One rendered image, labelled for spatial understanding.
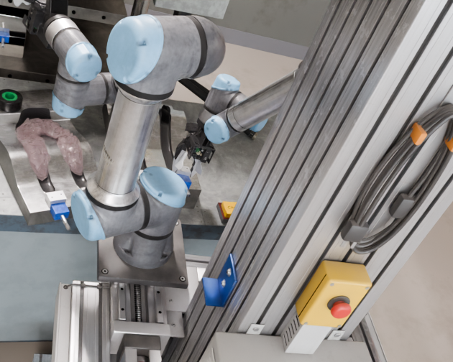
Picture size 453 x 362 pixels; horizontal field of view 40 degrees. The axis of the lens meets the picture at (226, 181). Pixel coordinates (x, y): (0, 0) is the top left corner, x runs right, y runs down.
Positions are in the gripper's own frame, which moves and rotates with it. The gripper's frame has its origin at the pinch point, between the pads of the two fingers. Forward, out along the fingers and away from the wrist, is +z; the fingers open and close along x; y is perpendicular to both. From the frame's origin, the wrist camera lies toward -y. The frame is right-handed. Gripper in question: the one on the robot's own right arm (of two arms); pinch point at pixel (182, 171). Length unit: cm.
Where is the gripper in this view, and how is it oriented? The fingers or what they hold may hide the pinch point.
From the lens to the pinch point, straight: 201.2
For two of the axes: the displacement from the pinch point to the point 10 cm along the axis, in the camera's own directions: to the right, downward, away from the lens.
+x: 8.7, 1.8, 4.7
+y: 2.9, 5.8, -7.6
